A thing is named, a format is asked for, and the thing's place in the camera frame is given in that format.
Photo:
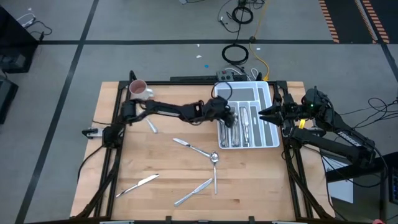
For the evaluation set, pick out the white paper sheet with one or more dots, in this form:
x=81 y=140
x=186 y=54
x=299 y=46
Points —
x=340 y=186

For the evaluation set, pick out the black mat with orange stripes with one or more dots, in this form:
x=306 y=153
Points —
x=345 y=18

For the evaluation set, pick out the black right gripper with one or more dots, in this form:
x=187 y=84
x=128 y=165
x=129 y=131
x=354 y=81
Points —
x=293 y=112

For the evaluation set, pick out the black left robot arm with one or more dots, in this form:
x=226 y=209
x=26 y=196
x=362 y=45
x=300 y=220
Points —
x=168 y=109

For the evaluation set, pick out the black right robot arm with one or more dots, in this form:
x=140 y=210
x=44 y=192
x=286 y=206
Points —
x=348 y=138

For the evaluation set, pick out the white cutlery organizer tray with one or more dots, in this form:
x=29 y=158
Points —
x=239 y=95

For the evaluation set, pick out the black equipment box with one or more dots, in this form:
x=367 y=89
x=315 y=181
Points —
x=6 y=96

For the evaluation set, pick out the silver table knife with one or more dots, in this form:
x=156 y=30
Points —
x=137 y=185
x=182 y=142
x=245 y=119
x=193 y=192

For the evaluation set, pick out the silver fork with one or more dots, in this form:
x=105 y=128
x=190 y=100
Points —
x=222 y=137
x=226 y=137

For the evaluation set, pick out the grey power strip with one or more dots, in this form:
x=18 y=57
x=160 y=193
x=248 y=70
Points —
x=224 y=75

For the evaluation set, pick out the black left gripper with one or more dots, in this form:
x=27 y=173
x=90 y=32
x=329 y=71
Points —
x=217 y=109

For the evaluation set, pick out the grey bracket box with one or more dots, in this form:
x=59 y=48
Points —
x=94 y=132

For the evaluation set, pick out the silver spoon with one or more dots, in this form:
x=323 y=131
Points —
x=244 y=138
x=237 y=133
x=152 y=126
x=214 y=157
x=233 y=134

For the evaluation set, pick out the white mug with text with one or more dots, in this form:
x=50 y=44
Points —
x=138 y=88

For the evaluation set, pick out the black cabinet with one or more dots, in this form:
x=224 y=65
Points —
x=15 y=40

